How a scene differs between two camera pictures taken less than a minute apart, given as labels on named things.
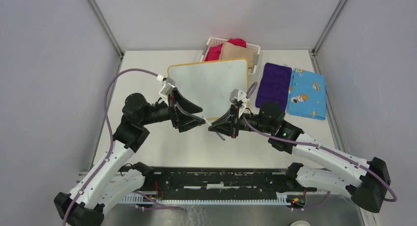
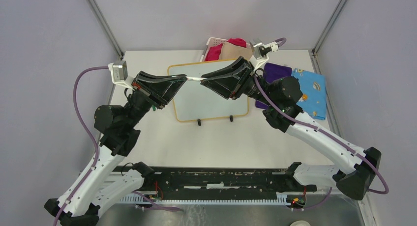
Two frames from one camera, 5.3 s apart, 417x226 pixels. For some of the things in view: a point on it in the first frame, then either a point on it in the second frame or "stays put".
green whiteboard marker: x=221 y=136 to x=195 y=78
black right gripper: x=225 y=124 to x=231 y=86
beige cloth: x=230 y=51 stays put
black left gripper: x=185 y=123 to x=160 y=93
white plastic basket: x=211 y=42 stays put
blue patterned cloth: x=307 y=95 stays put
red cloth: x=214 y=52 stays put
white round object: x=300 y=223 stays put
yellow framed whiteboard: x=209 y=84 stays put
